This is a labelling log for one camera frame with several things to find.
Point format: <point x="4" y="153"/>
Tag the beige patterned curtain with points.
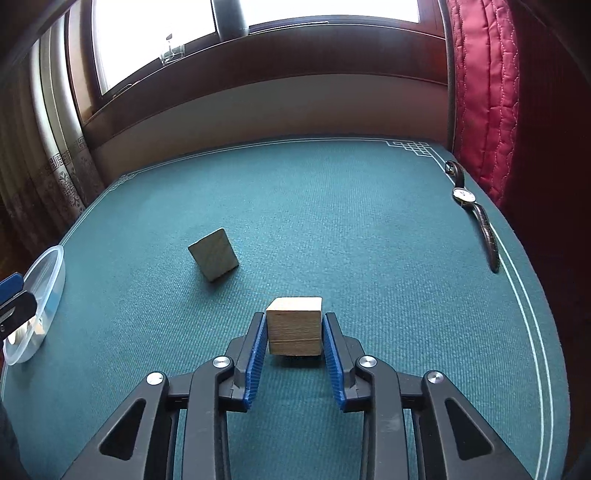
<point x="46" y="161"/>

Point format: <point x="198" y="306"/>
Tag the clear plastic bowl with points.
<point x="41" y="295"/>

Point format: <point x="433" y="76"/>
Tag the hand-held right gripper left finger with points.
<point x="253" y="364"/>

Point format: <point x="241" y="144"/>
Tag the red quilted cushion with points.
<point x="485" y="92"/>

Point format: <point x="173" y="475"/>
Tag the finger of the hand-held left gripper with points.
<point x="18" y="308"/>
<point x="10" y="284"/>

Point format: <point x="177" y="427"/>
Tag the dark window post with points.
<point x="229" y="18"/>

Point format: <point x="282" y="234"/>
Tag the green table cloth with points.
<point x="346" y="230"/>

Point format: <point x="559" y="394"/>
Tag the plain wooden wedge block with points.
<point x="295" y="330"/>
<point x="214" y="256"/>

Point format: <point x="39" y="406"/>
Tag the wooden framed window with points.
<point x="152" y="37"/>

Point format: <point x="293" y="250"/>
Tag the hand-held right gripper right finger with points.
<point x="334" y="364"/>

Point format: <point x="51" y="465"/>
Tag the clear drinking glass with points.
<point x="171" y="50"/>

